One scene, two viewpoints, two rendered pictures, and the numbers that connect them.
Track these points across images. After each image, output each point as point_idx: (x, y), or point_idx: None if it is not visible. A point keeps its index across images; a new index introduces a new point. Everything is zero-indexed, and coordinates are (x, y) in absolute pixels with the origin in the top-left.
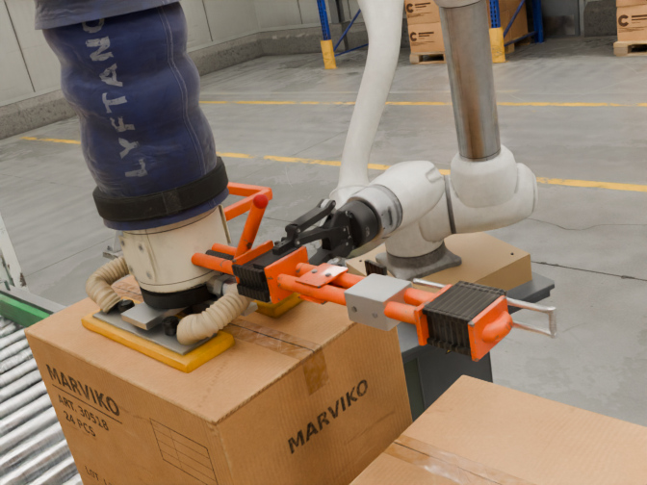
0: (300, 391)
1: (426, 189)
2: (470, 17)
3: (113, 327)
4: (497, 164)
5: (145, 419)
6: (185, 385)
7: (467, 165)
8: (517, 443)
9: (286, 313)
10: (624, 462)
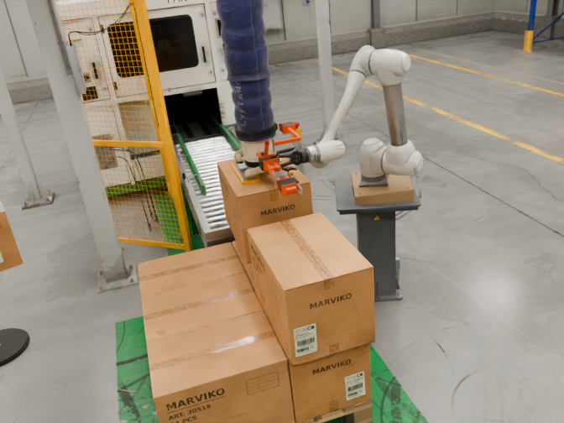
0: (268, 199)
1: (332, 151)
2: (389, 91)
3: (235, 168)
4: (399, 148)
5: (231, 195)
6: (239, 187)
7: (389, 146)
8: (310, 229)
9: None
10: (327, 240)
